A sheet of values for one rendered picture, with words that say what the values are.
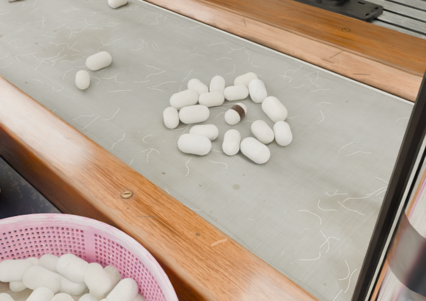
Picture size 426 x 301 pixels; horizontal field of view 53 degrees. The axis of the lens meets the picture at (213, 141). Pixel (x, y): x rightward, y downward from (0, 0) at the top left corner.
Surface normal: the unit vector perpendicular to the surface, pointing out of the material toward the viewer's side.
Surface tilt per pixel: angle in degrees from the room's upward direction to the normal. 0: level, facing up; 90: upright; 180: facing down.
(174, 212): 0
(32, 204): 0
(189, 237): 0
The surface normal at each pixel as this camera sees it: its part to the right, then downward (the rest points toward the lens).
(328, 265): -0.05, -0.75
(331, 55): -0.51, -0.16
